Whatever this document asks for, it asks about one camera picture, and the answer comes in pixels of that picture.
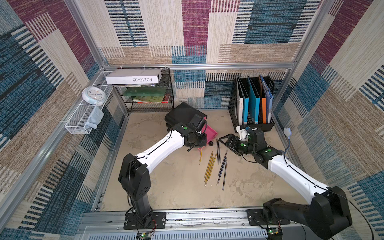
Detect black pink drawer unit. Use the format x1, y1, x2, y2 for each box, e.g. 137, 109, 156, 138
165, 103, 208, 146

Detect yellow pencil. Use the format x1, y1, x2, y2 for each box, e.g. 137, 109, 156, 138
204, 153, 216, 186
204, 151, 213, 180
205, 154, 217, 186
199, 147, 203, 165

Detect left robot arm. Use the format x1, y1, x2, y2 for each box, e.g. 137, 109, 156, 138
118, 114, 207, 230

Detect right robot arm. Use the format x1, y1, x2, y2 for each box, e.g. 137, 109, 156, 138
219, 128, 353, 240

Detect pink middle drawer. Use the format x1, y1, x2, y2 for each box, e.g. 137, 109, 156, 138
198, 125, 218, 150

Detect dark blue pencil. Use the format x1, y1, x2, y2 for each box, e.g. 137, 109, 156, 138
217, 152, 228, 186
218, 157, 227, 178
222, 160, 228, 191

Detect orange binder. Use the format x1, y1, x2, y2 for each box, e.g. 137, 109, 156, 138
259, 75, 267, 124

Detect black plastic file organizer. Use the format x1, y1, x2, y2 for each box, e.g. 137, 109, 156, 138
228, 76, 275, 133

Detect light blue binder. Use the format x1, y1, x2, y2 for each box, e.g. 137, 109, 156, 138
248, 76, 260, 124
239, 79, 249, 125

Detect dark blue binder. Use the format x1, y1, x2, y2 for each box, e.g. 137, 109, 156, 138
262, 77, 273, 124

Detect black mesh shelf rack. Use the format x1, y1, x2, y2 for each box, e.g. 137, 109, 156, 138
115, 68, 175, 113

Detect green book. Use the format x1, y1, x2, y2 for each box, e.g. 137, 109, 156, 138
122, 87, 167, 97

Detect white folio box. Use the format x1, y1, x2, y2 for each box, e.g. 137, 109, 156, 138
106, 69, 162, 85

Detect light blue cloth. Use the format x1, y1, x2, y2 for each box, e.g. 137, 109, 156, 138
84, 107, 104, 131

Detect white round clock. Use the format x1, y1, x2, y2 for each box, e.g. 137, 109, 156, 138
82, 86, 107, 106

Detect blue white cable connector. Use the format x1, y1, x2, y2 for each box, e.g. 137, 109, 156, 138
283, 128, 292, 140

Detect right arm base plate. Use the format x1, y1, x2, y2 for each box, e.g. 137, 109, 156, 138
246, 209, 291, 226

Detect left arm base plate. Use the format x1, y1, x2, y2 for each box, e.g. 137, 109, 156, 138
123, 212, 167, 230

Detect white wire basket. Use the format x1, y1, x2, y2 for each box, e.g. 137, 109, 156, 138
65, 85, 113, 135

